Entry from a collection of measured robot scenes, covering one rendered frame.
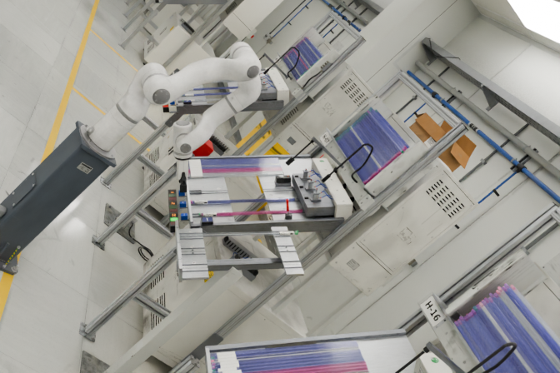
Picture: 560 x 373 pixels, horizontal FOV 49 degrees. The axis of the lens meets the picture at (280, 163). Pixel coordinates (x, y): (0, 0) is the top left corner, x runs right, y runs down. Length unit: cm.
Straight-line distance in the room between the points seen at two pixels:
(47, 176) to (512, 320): 186
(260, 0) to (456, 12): 227
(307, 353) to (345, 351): 13
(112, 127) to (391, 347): 139
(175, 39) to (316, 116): 337
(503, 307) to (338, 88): 245
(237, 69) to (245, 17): 474
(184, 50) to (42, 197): 477
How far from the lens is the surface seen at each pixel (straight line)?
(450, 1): 625
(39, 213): 282
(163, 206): 438
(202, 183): 312
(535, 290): 231
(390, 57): 616
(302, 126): 423
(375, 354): 221
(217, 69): 259
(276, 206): 295
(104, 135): 264
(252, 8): 728
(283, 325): 319
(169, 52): 732
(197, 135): 266
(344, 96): 423
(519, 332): 202
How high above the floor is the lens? 168
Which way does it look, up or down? 10 degrees down
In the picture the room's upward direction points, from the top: 48 degrees clockwise
